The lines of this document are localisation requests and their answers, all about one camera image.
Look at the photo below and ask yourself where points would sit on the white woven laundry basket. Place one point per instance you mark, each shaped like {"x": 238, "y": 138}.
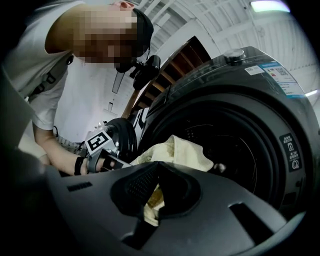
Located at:
{"x": 67, "y": 145}

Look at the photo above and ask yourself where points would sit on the blue and white label sticker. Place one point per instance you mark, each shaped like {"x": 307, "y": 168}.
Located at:
{"x": 282, "y": 77}

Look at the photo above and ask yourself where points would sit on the black washing machine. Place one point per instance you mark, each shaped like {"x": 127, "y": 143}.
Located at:
{"x": 250, "y": 100}

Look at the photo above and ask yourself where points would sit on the person's left hand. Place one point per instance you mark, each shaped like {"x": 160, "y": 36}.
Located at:
{"x": 105, "y": 165}

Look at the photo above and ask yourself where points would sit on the person's left forearm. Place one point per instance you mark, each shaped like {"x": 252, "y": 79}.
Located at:
{"x": 55, "y": 152}

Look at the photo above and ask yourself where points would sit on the person's white shirt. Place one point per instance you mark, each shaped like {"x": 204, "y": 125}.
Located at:
{"x": 75, "y": 100}

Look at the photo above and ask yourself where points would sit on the dark label with white symbols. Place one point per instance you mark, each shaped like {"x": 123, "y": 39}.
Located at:
{"x": 291, "y": 152}

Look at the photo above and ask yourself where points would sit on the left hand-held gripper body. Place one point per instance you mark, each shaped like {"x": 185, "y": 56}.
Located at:
{"x": 96, "y": 142}

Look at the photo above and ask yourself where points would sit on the person's head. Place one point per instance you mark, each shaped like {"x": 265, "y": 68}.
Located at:
{"x": 100, "y": 32}

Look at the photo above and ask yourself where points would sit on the round silver metal knob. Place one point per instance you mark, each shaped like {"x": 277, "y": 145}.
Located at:
{"x": 234, "y": 56}

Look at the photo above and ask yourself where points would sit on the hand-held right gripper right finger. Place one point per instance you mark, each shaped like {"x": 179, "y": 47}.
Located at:
{"x": 212, "y": 212}

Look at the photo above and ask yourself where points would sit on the ceiling light panel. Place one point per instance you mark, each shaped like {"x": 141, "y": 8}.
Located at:
{"x": 270, "y": 5}

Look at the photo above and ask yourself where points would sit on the black head-mounted camera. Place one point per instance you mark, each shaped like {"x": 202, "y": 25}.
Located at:
{"x": 147, "y": 72}

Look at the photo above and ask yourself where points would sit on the wooden staircase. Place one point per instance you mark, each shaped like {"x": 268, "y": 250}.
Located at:
{"x": 190, "y": 52}

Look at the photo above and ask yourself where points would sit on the pale yellow checked clothes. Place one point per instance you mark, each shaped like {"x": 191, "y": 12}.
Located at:
{"x": 175, "y": 152}

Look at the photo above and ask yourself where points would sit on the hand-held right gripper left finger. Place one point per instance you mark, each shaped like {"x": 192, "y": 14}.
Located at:
{"x": 95, "y": 200}

